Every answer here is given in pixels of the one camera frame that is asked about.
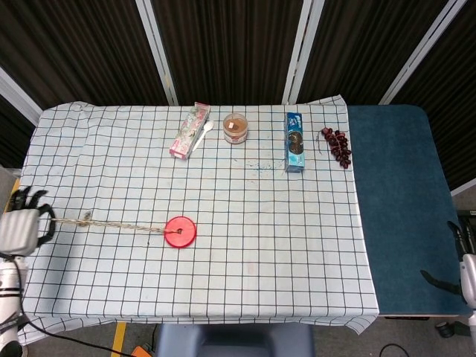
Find black equipment box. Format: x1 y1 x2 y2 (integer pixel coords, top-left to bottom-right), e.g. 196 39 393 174
456 208 476 239

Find black cable loop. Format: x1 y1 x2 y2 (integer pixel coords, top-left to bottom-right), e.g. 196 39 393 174
0 252 129 357

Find white divider post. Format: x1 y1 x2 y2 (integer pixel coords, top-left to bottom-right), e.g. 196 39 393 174
0 66 44 116
378 0 468 106
135 0 180 106
281 0 326 106

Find clear jar with brown spread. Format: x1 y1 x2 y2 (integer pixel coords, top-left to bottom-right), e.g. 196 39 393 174
222 113 249 145

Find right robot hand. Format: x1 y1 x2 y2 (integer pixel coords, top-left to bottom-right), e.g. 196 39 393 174
419 220 476 309

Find dark red grape bunch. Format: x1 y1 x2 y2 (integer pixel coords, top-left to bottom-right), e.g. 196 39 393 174
315 126 352 169

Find white plastic spoon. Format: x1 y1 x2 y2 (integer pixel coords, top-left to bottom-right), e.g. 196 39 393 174
191 120 216 152

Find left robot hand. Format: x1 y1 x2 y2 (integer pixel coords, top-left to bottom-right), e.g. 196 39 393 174
0 185 57 257

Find blue cookie box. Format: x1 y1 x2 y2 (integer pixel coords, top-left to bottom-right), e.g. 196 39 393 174
284 112 307 173

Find white checkered tablecloth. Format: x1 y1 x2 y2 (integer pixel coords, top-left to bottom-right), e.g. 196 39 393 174
7 94 380 345

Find pink floral toothpaste box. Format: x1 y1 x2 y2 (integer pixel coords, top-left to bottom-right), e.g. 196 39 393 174
168 102 211 161

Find blue table mat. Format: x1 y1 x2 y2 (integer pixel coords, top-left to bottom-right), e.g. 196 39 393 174
346 104 472 318

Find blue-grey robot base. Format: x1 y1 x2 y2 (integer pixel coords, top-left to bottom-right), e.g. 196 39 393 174
154 322 315 357

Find braided beige rope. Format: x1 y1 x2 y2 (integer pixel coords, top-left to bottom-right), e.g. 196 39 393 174
46 210 183 237

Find yellow floor tape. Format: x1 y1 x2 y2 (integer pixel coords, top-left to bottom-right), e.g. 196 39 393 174
110 323 127 357

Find red disc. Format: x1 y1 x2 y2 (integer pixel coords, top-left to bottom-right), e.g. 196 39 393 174
164 214 198 249

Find black caster wheel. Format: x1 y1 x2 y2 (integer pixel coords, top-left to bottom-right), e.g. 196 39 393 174
434 321 459 338

